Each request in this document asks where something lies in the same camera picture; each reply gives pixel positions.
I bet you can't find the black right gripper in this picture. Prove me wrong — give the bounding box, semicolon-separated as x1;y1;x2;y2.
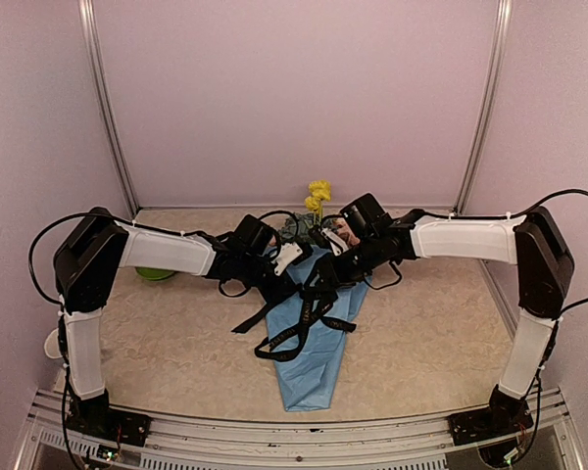
303;234;383;292

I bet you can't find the pale pink fake flower stem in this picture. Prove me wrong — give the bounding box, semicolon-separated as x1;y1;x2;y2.
333;218;361;248

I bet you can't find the black printed ribbon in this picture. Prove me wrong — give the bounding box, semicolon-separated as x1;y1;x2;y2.
230;278;359;362

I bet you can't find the blue fake flower bunch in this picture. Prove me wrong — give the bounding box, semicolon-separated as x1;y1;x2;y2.
278;212;317;244

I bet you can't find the yellow fake flower stem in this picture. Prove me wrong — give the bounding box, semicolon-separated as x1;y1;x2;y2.
304;180;331;224

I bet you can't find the blue wrapping paper sheet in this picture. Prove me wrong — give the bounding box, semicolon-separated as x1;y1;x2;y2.
266;247;368;412

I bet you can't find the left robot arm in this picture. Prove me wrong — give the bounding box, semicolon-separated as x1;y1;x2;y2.
27;208;303;436

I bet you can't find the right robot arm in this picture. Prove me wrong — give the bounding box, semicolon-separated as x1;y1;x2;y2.
315;194;588;421

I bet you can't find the green plastic plate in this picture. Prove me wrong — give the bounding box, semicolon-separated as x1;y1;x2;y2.
135;267;176;282

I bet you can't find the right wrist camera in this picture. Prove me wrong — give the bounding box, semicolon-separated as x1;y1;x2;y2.
309;226;349;256

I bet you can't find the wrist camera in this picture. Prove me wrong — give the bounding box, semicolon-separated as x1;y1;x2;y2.
309;226;349;256
271;242;314;276

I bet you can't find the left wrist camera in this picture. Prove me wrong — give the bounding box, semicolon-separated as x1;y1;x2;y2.
271;242;314;276

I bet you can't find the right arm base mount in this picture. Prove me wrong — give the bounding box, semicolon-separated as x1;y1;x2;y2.
447;405;534;446

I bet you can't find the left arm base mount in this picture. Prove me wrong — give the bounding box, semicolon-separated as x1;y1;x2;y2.
66;406;152;447

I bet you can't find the aluminium corner post left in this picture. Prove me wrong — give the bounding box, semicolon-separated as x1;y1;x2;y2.
77;0;140;215

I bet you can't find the aluminium corner post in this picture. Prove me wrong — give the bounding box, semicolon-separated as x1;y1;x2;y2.
77;0;140;215
454;0;514;213

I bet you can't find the aluminium corner post right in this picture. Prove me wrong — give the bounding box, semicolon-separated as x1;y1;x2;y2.
454;0;514;213

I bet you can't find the aluminium front frame rail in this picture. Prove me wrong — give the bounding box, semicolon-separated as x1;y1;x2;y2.
14;386;584;470

